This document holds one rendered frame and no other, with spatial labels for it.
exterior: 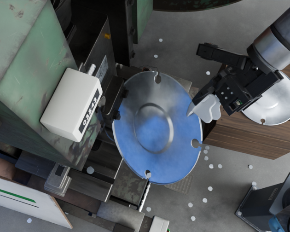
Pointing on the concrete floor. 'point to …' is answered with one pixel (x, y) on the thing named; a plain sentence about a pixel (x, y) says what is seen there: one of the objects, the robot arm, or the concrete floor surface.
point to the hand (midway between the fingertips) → (189, 109)
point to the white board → (26, 200)
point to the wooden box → (256, 129)
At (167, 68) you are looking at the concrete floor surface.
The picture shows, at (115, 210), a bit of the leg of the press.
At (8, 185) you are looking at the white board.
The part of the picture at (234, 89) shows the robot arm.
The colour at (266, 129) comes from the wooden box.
